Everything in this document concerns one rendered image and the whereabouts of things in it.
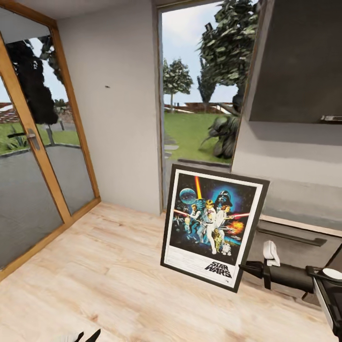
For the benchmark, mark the cabinet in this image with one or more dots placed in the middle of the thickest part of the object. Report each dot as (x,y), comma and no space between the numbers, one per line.
(297,75)

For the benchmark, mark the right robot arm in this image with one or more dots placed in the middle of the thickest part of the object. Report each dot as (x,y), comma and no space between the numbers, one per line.
(326,282)

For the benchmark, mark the fixed window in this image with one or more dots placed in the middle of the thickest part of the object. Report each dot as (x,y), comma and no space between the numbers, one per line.
(205,52)

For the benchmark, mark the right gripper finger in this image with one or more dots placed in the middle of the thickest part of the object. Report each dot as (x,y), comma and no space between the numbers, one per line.
(254,263)
(256,271)

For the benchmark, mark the dishwasher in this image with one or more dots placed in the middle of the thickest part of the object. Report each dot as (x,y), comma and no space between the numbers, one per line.
(295,246)

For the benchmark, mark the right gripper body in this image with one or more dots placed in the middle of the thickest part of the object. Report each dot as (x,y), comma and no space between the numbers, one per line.
(283,275)

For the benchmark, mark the poster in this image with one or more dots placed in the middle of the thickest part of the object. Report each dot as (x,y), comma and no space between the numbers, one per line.
(210,224)

